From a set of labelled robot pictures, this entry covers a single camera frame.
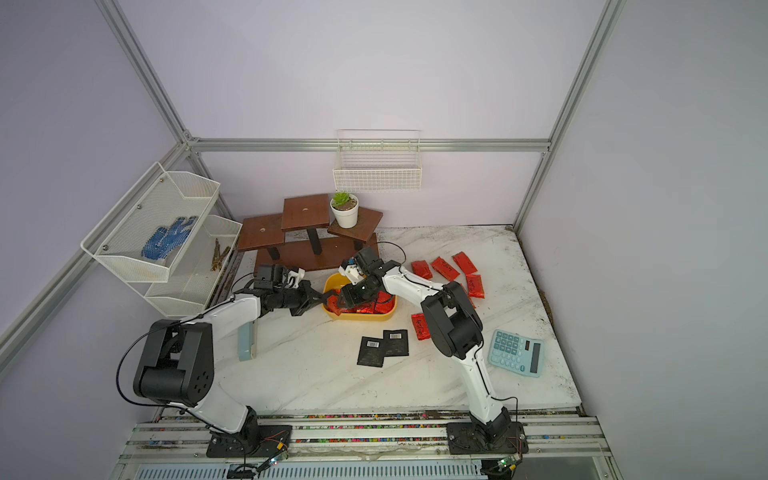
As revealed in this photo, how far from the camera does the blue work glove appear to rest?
0.74m

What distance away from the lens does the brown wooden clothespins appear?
95cm

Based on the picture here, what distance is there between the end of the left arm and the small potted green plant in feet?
0.83

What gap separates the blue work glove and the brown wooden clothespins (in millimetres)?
156

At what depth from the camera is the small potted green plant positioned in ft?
3.11
